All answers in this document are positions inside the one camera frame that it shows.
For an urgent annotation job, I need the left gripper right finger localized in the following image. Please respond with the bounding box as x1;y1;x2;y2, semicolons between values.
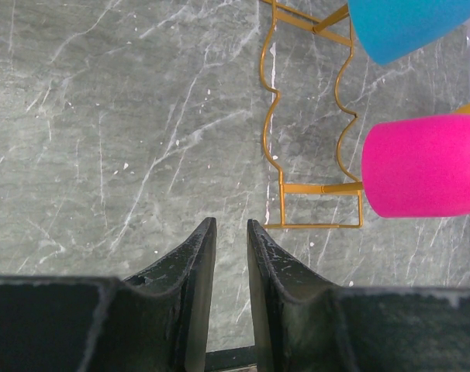
247;219;470;371

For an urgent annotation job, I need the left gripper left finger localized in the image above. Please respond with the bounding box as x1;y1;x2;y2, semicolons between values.
0;218;216;371

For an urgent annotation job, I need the pink wine glass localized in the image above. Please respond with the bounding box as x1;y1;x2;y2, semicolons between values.
361;114;470;218

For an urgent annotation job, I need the blue wine glass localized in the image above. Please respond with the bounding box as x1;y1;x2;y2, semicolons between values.
347;0;470;65

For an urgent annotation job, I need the aluminium mounting rail frame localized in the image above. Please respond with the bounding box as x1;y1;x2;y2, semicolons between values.
204;345;257;372

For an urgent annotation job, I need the gold wire wine glass rack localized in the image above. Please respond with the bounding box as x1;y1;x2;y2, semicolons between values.
258;1;365;229

